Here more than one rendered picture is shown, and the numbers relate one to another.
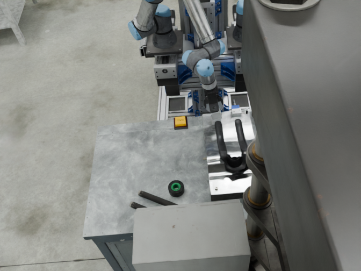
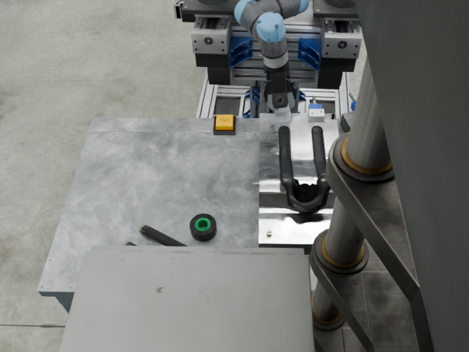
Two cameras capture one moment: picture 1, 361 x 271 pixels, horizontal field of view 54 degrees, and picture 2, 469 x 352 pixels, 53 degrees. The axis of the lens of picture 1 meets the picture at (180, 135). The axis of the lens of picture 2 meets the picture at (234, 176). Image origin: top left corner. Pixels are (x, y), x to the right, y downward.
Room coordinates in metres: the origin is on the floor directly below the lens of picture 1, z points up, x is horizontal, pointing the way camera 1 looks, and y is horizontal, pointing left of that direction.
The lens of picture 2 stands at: (0.16, -0.05, 2.02)
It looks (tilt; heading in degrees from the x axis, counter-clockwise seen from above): 51 degrees down; 1
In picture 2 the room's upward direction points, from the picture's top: 3 degrees counter-clockwise
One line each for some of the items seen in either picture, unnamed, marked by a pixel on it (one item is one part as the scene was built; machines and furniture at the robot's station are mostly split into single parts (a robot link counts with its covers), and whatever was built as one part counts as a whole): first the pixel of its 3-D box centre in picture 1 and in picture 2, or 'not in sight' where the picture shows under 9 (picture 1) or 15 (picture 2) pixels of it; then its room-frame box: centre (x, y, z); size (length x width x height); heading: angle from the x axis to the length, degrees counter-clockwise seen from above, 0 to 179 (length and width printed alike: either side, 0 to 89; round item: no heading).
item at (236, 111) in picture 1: (235, 108); (315, 108); (1.36, -0.33, 0.89); 0.13 x 0.05 x 0.05; 176
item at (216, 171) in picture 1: (231, 149); (300, 173); (1.09, -0.25, 0.87); 0.50 x 0.26 x 0.14; 176
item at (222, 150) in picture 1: (232, 141); (304, 159); (1.11, -0.26, 0.92); 0.35 x 0.16 x 0.09; 176
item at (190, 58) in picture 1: (195, 59); (257, 15); (1.40, -0.13, 1.24); 0.11 x 0.11 x 0.08; 30
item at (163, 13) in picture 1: (160, 18); not in sight; (1.87, 0.02, 1.20); 0.13 x 0.12 x 0.14; 120
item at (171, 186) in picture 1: (176, 188); (203, 227); (0.94, 0.06, 0.82); 0.08 x 0.08 x 0.04
